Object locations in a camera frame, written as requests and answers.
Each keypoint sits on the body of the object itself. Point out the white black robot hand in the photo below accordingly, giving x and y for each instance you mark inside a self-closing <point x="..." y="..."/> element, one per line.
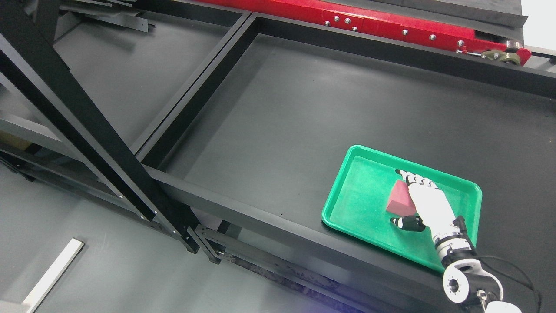
<point x="433" y="210"/>

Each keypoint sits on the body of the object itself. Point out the pink foam block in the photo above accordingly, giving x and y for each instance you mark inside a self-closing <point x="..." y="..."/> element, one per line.
<point x="399" y="201"/>

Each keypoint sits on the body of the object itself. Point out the green plastic tray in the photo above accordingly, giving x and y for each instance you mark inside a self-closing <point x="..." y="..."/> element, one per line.
<point x="357" y="204"/>

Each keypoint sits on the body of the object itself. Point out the black metal shelf rack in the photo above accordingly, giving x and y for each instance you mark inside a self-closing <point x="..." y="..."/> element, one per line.
<point x="105" y="79"/>
<point x="260" y="136"/>

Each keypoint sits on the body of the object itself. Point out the left black metal shelf rack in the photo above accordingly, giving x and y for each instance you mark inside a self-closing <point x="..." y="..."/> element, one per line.
<point x="105" y="79"/>

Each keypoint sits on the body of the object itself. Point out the red metal beam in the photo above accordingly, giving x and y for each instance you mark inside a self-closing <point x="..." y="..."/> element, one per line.
<point x="428" y="33"/>

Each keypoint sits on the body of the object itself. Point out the white desk with T-leg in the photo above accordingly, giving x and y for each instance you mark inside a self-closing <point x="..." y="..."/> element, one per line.
<point x="46" y="283"/>

